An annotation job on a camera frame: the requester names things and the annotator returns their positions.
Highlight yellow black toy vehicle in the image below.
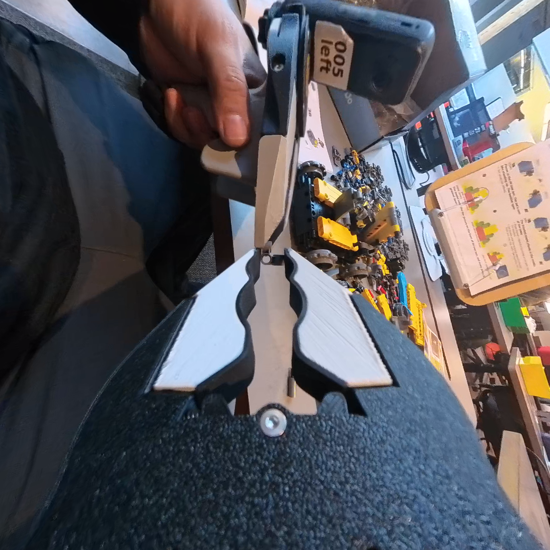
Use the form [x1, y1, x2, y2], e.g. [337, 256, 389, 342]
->
[291, 148, 404, 263]

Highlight person's black top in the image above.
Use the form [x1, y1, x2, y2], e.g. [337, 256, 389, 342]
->
[0, 95, 82, 379]

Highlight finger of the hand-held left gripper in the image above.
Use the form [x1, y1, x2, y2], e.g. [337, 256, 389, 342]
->
[255, 129, 301, 257]

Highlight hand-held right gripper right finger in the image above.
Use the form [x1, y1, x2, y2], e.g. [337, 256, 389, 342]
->
[284, 250, 394, 401]

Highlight person's left hand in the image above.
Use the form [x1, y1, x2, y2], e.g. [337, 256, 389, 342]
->
[138, 0, 269, 151]

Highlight dark blue cardboard box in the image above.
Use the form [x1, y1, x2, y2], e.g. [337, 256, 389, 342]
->
[320, 0, 475, 154]

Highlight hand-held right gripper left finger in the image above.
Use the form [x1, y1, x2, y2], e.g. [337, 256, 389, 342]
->
[153, 250, 261, 404]

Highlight instruction sheet on wooden stand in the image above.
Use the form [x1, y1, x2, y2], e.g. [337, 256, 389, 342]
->
[425, 142, 550, 307]

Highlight pile of toy parts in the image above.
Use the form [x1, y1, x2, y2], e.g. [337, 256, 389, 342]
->
[340, 250, 428, 349]

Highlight small yellow box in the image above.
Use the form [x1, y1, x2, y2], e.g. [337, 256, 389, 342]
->
[516, 355, 550, 400]

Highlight small green box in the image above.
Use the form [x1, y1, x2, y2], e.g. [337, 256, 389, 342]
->
[499, 297, 532, 336]

